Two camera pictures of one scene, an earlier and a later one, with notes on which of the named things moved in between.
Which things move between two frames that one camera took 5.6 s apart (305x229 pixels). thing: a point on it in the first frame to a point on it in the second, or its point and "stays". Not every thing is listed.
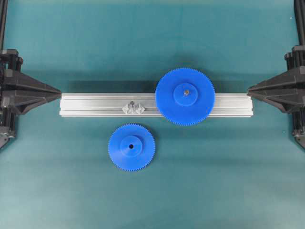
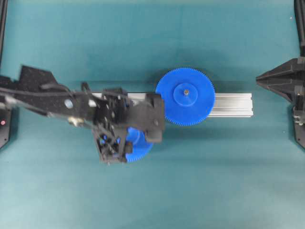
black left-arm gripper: x=12 y=103 to x=109 y=125
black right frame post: x=299 y=8 stays
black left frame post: x=3 y=14 stays
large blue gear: x=185 y=96 stays
